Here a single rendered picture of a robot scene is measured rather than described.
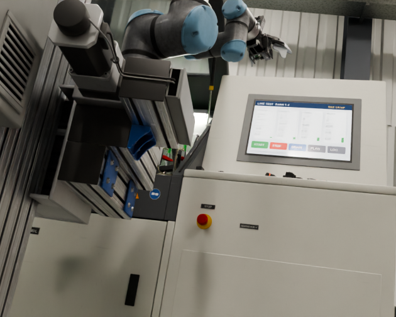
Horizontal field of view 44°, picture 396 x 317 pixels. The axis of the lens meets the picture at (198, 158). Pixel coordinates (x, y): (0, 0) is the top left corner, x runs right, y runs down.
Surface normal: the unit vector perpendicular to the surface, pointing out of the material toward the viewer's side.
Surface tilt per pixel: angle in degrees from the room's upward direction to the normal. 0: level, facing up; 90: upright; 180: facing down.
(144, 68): 90
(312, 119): 76
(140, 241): 90
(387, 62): 90
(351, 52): 90
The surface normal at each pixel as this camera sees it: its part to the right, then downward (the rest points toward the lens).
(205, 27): 0.83, 0.09
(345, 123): -0.16, -0.55
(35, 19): 0.99, 0.12
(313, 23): -0.07, -0.32
